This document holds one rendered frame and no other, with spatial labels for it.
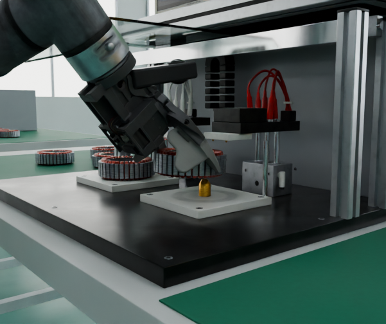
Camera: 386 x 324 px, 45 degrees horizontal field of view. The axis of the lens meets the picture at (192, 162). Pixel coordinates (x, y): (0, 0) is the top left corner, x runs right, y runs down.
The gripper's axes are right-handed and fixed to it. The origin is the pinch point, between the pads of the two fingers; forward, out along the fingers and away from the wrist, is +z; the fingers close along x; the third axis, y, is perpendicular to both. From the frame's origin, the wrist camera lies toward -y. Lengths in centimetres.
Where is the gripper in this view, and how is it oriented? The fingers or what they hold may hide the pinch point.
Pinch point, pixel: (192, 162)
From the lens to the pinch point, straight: 71.9
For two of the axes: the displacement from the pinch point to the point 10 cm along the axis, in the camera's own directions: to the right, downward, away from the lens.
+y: -5.9, 7.1, -3.8
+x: 6.4, 1.2, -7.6
